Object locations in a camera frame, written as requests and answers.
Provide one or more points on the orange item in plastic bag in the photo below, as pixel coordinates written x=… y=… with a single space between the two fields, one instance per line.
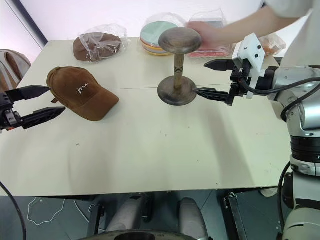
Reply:
x=272 y=45

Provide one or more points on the brown cap in plastic bag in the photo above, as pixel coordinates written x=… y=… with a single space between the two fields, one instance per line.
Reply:
x=97 y=46

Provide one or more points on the person's bare hand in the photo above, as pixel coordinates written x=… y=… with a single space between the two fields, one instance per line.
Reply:
x=205 y=33

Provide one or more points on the red cloth in plastic bag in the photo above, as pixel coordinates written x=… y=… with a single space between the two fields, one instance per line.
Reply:
x=212 y=52

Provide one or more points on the black table leg bracket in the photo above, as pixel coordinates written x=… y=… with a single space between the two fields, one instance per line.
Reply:
x=96 y=217
x=235 y=215

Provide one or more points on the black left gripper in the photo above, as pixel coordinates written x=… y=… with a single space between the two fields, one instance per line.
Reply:
x=8 y=117

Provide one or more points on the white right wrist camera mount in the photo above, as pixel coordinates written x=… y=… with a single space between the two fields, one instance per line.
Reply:
x=252 y=47

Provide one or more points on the dark round robot waist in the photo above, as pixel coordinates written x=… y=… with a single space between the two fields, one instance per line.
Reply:
x=135 y=235

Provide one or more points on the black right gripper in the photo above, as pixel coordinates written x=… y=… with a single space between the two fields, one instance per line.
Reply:
x=241 y=75

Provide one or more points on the person's bare forearm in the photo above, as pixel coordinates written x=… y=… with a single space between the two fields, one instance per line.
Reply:
x=255 y=21

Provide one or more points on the dark wooden hat stand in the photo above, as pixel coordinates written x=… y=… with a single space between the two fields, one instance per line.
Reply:
x=179 y=40

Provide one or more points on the brown padded chair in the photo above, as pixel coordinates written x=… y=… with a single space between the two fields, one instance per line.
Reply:
x=12 y=67

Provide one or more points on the bagged stack of coloured hats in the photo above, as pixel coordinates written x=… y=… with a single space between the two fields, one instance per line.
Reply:
x=151 y=35

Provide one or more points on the grey robot leg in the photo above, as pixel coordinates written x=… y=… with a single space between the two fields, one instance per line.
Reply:
x=191 y=217
x=126 y=215

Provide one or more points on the dark window frame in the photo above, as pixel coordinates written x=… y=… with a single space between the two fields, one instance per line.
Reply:
x=30 y=21

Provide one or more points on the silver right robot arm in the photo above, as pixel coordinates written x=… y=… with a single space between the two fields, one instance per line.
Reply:
x=296 y=75

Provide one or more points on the brown baseball cap white embroidery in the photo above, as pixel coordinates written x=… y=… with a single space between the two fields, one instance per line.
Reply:
x=82 y=100

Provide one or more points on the person's white shirt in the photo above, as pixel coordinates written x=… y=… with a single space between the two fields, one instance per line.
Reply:
x=305 y=37

